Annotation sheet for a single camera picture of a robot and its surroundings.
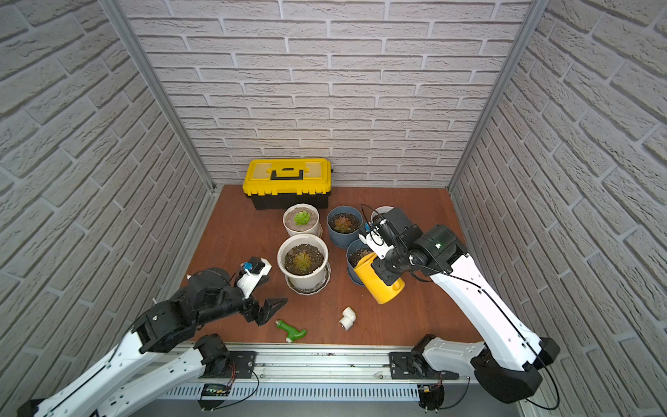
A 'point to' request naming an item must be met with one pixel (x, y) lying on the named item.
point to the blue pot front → (355, 251)
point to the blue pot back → (344, 223)
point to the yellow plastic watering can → (383, 293)
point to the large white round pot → (303, 258)
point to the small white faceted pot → (301, 218)
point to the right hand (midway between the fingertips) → (386, 264)
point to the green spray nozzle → (293, 333)
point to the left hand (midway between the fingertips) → (276, 281)
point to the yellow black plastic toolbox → (276, 183)
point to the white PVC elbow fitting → (348, 318)
